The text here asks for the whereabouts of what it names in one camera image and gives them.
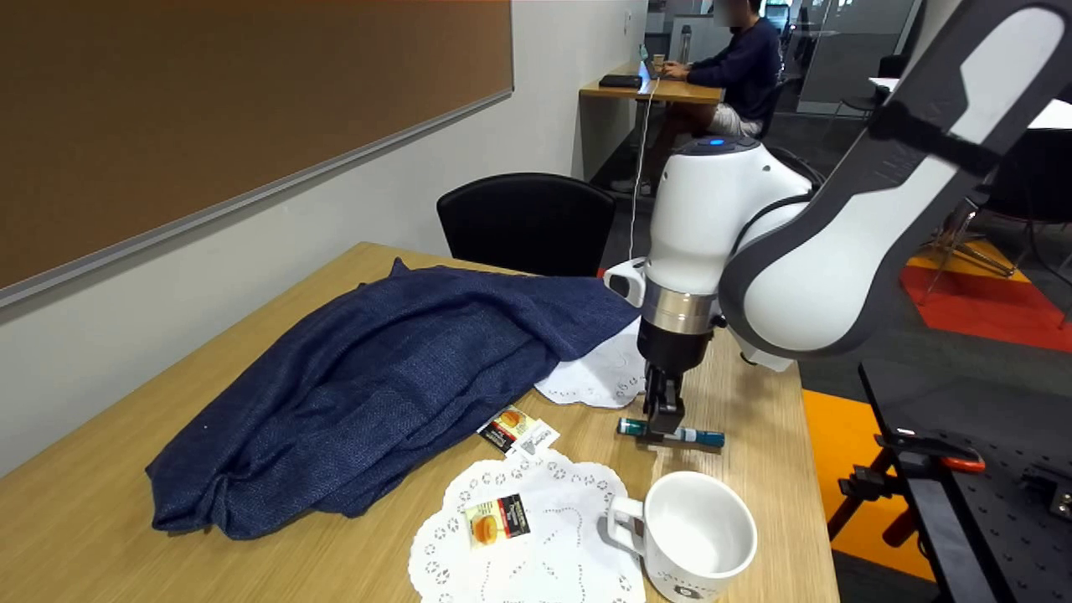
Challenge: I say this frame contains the white paper doily mat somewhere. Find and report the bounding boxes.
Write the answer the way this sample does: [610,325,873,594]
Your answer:
[407,445,650,603]
[533,313,653,412]

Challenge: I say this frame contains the black office chair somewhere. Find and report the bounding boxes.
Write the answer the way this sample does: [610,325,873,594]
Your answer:
[983,127,1072,271]
[431,172,619,282]

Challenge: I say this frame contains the brown cork notice board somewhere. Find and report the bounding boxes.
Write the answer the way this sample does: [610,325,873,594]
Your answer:
[0,0,518,329]

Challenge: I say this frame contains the blue denim cloth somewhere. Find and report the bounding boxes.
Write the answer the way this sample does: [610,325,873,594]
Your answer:
[145,257,644,542]

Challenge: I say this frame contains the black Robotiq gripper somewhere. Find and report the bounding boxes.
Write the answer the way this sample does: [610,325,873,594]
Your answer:
[637,322,716,445]

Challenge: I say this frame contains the wooden office desk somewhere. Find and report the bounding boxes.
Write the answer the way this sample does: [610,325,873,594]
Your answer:
[577,72,731,187]

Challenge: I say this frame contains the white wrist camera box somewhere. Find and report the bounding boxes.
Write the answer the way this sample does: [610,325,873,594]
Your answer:
[600,255,653,310]

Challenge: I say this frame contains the orange black tea sachet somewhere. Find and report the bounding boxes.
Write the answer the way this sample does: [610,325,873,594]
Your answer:
[460,488,535,554]
[477,405,564,456]

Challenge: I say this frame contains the orange handled black clamp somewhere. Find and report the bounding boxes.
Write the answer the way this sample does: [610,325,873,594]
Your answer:
[830,424,991,548]

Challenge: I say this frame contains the thin hanging camera cable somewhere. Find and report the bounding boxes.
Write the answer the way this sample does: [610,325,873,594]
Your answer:
[624,87,658,268]

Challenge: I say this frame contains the white printed ceramic cup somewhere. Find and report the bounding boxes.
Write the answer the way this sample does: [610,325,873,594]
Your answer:
[600,470,765,603]

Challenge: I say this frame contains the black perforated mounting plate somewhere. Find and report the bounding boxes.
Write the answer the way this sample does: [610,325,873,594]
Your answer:
[855,357,1072,603]

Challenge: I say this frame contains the seated person in dark shirt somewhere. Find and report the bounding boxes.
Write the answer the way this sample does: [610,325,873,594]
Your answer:
[661,0,788,127]

